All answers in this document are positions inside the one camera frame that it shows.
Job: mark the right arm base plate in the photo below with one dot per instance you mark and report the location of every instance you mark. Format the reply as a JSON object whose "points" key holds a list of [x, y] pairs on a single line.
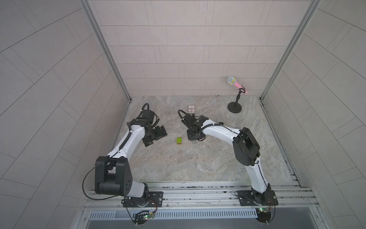
{"points": [[254, 198]]}

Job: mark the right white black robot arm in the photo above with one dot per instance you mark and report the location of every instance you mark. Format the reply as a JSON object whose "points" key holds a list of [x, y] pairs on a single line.
{"points": [[246, 151]]}

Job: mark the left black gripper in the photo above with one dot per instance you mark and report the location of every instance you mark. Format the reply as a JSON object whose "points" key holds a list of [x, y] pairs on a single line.
{"points": [[159, 134]]}

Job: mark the green lego brick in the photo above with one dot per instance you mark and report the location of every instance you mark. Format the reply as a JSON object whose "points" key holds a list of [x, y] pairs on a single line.
{"points": [[179, 140]]}

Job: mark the right circuit board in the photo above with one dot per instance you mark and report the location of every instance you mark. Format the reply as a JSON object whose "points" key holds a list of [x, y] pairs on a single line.
{"points": [[264, 215]]}

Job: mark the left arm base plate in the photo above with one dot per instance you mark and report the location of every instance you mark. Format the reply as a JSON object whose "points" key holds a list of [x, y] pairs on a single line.
{"points": [[154, 199]]}

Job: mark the circuit board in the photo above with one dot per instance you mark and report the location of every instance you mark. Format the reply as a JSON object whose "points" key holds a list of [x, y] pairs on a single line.
{"points": [[264, 215], [143, 216]]}

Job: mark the aluminium rail frame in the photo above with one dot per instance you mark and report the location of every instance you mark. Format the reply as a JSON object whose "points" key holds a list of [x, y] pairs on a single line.
{"points": [[207, 200]]}

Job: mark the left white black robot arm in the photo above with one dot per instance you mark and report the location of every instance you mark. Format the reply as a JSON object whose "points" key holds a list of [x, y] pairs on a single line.
{"points": [[112, 173]]}

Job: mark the pink toy microphone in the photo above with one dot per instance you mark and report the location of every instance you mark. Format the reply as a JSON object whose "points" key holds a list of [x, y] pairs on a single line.
{"points": [[232, 81]]}

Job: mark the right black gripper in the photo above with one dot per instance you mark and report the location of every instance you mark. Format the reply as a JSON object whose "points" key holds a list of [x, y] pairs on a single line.
{"points": [[200, 136]]}

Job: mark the red white card box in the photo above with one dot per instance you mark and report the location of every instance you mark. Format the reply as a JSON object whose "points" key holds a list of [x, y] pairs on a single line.
{"points": [[191, 109]]}

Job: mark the left circuit board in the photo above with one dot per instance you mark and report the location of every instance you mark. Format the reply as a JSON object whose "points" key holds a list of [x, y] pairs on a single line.
{"points": [[143, 216]]}

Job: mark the black microphone stand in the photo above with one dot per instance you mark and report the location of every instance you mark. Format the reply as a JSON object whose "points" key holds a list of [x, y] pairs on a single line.
{"points": [[235, 107]]}

